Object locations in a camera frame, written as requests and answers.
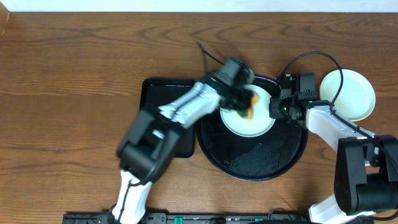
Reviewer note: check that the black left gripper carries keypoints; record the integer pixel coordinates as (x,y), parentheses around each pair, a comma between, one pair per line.
(237,100)

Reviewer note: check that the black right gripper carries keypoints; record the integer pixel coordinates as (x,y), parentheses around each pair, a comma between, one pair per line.
(274,112)

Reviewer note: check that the orange green scrub sponge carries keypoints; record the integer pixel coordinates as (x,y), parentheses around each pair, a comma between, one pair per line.
(249,113)

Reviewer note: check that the mint plate large red stain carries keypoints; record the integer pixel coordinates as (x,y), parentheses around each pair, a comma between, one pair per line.
(248,128)

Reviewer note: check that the mint plate small red stain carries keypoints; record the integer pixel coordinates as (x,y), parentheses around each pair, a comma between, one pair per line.
(357,98)

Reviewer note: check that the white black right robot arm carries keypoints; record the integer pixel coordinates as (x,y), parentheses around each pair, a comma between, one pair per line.
(366,164)

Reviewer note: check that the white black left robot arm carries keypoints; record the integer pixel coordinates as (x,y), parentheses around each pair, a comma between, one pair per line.
(148,147)

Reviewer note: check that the black round tray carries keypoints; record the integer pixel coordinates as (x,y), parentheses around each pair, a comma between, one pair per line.
(258,158)

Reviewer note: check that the black rectangular tray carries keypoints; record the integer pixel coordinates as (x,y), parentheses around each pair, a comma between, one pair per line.
(161,91)

